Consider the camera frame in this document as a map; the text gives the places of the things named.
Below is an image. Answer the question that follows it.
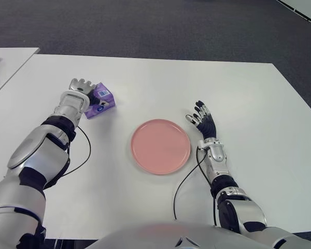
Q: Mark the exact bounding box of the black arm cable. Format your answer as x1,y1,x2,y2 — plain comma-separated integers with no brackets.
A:
173,146,218,227
43,125,92,191

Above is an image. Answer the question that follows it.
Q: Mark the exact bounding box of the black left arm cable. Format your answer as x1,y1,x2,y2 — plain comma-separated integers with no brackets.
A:
43,125,92,191

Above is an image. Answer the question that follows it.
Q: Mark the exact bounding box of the silver robot torso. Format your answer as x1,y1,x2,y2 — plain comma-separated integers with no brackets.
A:
84,222,249,249

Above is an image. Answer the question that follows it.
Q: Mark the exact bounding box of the pink round plate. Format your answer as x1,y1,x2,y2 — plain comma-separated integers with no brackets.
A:
130,118,192,176

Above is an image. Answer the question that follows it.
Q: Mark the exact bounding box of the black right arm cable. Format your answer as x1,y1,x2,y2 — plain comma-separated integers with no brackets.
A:
173,146,218,227

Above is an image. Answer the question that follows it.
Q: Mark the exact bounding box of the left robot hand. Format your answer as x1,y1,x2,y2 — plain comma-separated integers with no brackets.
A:
68,78,102,106

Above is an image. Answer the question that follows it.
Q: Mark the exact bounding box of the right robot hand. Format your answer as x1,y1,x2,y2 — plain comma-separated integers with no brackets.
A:
185,100,219,140

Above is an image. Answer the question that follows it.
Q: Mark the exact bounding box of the purple tissue paper pack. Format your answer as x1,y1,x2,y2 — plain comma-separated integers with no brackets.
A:
83,81,117,120

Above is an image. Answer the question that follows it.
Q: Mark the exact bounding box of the white side table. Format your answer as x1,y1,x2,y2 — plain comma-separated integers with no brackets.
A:
0,47,40,102

